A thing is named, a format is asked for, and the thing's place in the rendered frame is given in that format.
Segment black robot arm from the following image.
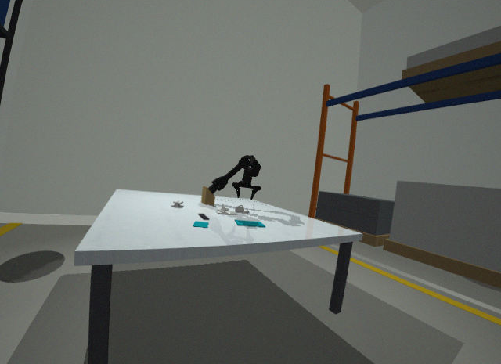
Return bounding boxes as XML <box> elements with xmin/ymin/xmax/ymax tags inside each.
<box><xmin>208</xmin><ymin>155</ymin><xmax>261</xmax><ymax>194</ymax></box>

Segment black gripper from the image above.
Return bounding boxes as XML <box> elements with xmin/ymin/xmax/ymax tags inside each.
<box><xmin>232</xmin><ymin>175</ymin><xmax>261</xmax><ymax>200</ymax></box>

